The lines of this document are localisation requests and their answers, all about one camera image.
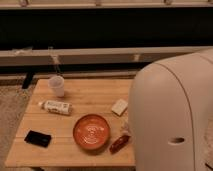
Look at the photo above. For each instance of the long wooden bench rail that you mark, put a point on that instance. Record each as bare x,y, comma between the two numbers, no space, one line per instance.
93,56

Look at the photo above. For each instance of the black rectangular pouch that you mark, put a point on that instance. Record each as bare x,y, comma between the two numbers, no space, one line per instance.
37,138

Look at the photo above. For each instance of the translucent plastic cup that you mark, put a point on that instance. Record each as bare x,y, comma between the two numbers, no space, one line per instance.
56,84

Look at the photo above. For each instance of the white plastic bottle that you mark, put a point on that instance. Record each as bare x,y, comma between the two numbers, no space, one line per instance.
56,107

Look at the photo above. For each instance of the orange bowl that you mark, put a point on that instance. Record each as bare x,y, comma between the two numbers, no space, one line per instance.
91,132

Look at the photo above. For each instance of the white sponge block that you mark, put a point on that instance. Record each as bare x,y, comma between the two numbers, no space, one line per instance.
119,107

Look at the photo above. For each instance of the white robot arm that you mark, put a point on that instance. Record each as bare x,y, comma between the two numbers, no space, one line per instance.
170,102

